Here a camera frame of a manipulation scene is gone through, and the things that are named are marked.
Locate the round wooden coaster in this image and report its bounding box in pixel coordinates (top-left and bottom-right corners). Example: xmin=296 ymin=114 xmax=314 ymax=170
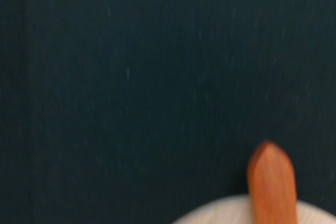
xmin=171 ymin=195 xmax=336 ymax=224

